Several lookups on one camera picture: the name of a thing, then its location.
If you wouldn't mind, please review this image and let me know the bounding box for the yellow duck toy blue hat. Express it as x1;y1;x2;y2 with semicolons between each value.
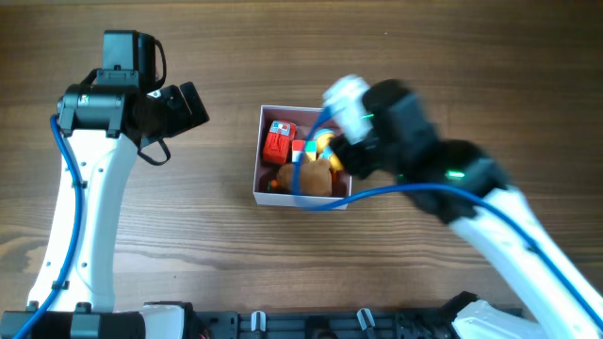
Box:
313;129;344;171

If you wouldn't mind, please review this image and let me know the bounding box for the colourful puzzle cube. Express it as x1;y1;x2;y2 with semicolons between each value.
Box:
291;139;318;162

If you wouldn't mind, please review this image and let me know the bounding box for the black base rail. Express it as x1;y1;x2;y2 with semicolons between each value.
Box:
197;308;459;339

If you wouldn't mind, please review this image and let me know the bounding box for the red toy fire truck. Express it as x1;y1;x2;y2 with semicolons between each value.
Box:
263;120;297;165

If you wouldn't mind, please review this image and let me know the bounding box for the white box pink interior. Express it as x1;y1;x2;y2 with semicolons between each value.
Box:
253;105;352;207

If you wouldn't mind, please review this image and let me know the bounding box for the brown toy with orange top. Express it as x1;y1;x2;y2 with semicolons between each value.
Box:
269;158;333;197

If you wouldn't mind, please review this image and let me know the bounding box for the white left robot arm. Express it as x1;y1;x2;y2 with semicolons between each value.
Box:
1;82;209;338

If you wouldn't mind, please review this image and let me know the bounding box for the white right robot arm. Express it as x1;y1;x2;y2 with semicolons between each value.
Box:
330;137;602;338

